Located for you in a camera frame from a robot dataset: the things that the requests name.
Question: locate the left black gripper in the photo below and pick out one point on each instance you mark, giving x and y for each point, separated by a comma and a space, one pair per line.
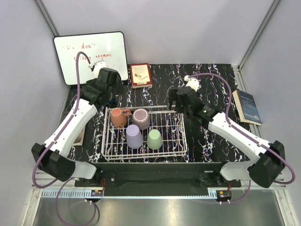
118, 89

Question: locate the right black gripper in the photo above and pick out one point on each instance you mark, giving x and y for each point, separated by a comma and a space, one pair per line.
173, 96

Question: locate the dark blue mug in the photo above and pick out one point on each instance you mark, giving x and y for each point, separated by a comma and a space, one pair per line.
112, 101

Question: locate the mauve ceramic mug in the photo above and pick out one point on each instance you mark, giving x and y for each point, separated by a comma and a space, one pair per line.
141, 119

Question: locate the white wire dish rack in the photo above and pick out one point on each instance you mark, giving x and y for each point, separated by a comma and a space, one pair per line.
169, 123

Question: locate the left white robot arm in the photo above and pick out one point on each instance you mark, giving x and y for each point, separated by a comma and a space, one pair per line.
51, 157

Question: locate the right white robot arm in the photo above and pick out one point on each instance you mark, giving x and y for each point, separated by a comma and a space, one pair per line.
265, 158

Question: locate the red and cream book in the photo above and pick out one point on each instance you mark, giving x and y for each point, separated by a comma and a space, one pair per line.
140, 75

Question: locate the white dry-erase board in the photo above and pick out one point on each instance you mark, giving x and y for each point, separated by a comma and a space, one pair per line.
108, 48

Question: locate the orange pink mug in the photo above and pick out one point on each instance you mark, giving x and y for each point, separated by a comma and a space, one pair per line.
119, 116

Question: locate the light green plastic cup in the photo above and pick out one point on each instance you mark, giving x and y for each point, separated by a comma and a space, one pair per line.
154, 139

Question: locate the lavender plastic cup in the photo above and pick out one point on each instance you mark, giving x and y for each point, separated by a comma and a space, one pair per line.
134, 137

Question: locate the Tale of Two Cities book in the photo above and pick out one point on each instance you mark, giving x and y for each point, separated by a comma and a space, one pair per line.
79, 139

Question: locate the blue paperback book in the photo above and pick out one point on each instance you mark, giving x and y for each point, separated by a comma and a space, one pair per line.
246, 107

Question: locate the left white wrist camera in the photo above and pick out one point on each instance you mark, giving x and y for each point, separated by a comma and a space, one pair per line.
96, 67

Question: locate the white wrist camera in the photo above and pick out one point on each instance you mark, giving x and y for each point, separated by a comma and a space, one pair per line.
191, 82
96, 67

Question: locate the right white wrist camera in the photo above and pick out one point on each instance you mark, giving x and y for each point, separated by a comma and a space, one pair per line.
191, 82

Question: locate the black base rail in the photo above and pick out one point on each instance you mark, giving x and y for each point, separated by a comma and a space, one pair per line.
157, 179

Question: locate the white slotted cable duct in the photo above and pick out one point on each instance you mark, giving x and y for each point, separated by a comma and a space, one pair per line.
72, 193

